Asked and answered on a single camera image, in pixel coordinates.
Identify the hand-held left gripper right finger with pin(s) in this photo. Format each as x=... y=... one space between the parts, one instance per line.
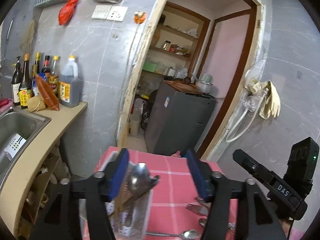
x=197 y=175

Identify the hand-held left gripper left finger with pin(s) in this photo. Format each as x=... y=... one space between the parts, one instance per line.
x=120 y=175

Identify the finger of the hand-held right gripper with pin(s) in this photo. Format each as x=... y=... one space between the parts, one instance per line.
x=252 y=166

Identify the metal fork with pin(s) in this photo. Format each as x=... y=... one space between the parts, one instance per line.
x=197 y=208

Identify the metal peeler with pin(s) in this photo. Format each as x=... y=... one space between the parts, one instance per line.
x=154 y=180

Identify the white perforated utensil basket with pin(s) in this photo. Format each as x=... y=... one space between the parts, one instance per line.
x=145 y=220

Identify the pink checked tablecloth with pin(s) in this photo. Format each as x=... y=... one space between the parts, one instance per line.
x=170 y=180

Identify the grey washing machine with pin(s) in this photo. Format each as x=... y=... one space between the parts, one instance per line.
x=180 y=122

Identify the clear hanging plastic bag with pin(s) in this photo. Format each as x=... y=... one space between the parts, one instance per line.
x=253 y=100

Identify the cream rubber gloves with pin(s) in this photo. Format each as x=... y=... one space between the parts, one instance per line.
x=271 y=100

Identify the beige kitchen counter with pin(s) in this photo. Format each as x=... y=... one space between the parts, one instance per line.
x=57 y=130

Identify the metal pot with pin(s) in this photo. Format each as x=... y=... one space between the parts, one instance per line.
x=203 y=87

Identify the wooden cutting board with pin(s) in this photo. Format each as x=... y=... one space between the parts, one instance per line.
x=182 y=87

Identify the green cup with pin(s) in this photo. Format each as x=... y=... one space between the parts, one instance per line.
x=206 y=78

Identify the large oil jug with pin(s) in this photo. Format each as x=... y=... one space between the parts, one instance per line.
x=70 y=87

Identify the orange red packet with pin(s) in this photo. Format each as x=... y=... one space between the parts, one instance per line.
x=47 y=95

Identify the white perforated sink insert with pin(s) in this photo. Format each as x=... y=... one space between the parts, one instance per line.
x=15 y=146

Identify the beige tied bundle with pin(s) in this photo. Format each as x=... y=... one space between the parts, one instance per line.
x=37 y=104

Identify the green box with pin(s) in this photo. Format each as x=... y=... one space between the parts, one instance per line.
x=149 y=66

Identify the stainless steel sink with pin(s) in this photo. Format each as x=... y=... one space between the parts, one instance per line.
x=17 y=125

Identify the yellow capped sauce bottle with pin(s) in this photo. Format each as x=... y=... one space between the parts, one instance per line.
x=53 y=77

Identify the blue white packet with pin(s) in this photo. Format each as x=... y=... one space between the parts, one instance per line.
x=35 y=86

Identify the dark soy sauce bottle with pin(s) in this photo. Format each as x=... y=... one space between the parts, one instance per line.
x=25 y=92

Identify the red capped sauce bottle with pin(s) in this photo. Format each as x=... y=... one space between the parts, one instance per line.
x=45 y=65

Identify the glass jar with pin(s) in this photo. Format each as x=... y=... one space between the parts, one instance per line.
x=166 y=45

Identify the pink soap dish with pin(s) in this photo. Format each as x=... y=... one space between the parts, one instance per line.
x=5 y=105

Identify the dark pump bottle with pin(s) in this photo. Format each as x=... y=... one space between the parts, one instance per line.
x=16 y=85

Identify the yellow labelled sauce bottle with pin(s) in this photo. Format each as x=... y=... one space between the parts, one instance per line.
x=36 y=65

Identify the hanging loofah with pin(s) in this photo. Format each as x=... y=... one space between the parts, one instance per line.
x=28 y=36

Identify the red plastic bag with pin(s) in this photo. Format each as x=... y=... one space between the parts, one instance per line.
x=67 y=10

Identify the worn white door frame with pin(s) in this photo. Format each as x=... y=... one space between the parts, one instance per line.
x=130 y=80

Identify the wooden wall shelf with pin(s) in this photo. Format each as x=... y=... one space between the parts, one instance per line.
x=175 y=35

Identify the white light switch panel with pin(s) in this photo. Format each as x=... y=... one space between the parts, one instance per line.
x=100 y=12

